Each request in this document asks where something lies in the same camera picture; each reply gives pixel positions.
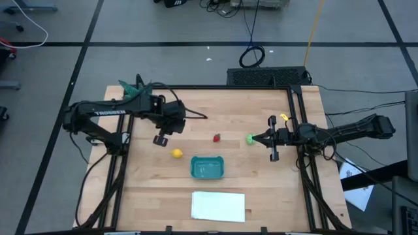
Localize black item with white logo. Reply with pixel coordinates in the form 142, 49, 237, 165
162, 0, 189, 8

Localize yellow cable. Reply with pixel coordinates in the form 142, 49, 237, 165
303, 0, 327, 68

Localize red object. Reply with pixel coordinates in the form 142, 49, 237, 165
0, 37, 17, 55

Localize black aluminium table frame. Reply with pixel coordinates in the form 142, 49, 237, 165
74, 84, 352, 235

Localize white paper sheets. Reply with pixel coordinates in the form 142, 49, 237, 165
339, 158, 375, 212

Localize coiled black cable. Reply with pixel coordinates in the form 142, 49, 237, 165
238, 44, 266, 69

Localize teal plastic tupperware container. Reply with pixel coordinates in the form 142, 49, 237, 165
190, 155, 225, 180

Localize white cable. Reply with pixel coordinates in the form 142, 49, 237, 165
0, 0, 49, 50

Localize green leafy plant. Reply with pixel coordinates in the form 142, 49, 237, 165
118, 79, 153, 99

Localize dark blue cable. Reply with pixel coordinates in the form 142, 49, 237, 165
241, 0, 262, 50

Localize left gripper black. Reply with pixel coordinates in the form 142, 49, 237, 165
152, 116, 187, 148

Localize thin black floor cable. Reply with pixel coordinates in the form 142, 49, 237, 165
325, 101, 406, 117
315, 84, 418, 95

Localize grey box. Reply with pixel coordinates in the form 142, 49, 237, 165
230, 0, 290, 9

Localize black bar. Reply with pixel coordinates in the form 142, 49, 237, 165
341, 159, 409, 192

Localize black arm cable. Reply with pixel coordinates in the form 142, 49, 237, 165
148, 81, 209, 120

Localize left arm's black wrist camera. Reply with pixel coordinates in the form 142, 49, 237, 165
162, 99, 187, 119

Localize white folded cloth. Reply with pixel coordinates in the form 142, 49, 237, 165
191, 191, 246, 223

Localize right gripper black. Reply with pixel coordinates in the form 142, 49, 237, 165
253, 115, 291, 163

